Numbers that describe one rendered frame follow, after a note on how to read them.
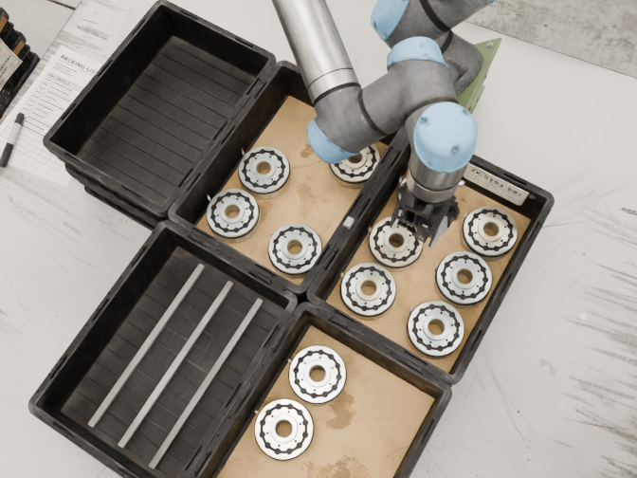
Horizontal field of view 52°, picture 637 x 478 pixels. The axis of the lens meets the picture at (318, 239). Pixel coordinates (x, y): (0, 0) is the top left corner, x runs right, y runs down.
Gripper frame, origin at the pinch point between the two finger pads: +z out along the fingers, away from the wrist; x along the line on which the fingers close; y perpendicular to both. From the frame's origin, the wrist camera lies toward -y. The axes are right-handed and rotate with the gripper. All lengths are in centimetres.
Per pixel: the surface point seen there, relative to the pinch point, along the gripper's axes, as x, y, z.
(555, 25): 3, -133, 98
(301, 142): -30.5, -10.0, 14.8
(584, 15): 11, -141, 98
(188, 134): -53, -1, 15
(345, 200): -16.5, -2.7, 14.8
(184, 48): -65, -19, 15
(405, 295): 2.6, 9.3, 14.8
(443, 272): 7.0, 2.9, 12.0
